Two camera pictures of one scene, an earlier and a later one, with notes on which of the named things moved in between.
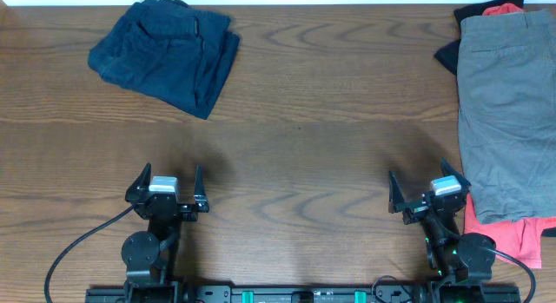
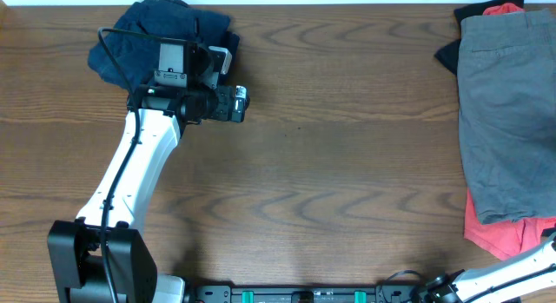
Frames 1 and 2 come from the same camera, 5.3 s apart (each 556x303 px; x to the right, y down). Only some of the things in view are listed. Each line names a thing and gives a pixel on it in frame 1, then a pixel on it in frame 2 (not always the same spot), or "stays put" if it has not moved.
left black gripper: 162,203 to 237,103
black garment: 447,55 stays put
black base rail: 302,294 stays put
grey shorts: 506,86 stays put
